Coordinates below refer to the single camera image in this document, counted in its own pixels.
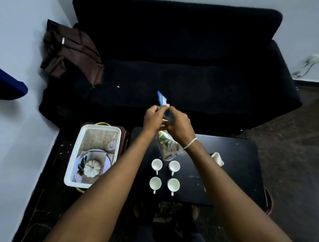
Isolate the person's right hand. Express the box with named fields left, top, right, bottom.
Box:
left=163, top=106, right=197, bottom=149

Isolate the person's left hand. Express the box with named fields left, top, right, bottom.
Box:
left=143, top=104, right=170, bottom=134

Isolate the blue packet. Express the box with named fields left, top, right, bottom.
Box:
left=157, top=91, right=173, bottom=124

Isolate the clear plastic bag green print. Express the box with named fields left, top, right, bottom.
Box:
left=157, top=130, right=185, bottom=161

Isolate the person's left forearm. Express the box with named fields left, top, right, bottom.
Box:
left=44, top=128, right=160, bottom=242

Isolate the person's right forearm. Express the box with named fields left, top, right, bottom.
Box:
left=183, top=138, right=292, bottom=242

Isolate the white cup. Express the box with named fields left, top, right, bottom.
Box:
left=151, top=159, right=163, bottom=175
left=167, top=178, right=180, bottom=196
left=149, top=177, right=162, bottom=194
left=168, top=161, right=180, bottom=176

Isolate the black sofa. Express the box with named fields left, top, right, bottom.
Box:
left=39, top=0, right=303, bottom=136

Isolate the crumpled white tissue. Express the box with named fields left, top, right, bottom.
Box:
left=210, top=152, right=225, bottom=167

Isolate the white printed serving tray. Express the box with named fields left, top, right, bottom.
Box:
left=64, top=124, right=122, bottom=189

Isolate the black coffee table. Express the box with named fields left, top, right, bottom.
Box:
left=130, top=127, right=268, bottom=207

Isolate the person's right foot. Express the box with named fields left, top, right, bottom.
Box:
left=191, top=205, right=201, bottom=221

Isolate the brown bag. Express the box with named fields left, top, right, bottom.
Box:
left=40, top=19, right=104, bottom=87

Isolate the blue cushion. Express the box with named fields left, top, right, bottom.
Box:
left=0, top=68, right=28, bottom=101

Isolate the silver chain bracelet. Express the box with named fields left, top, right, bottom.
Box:
left=183, top=138, right=198, bottom=150

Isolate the white power cable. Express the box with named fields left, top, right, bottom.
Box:
left=291, top=53, right=319, bottom=79

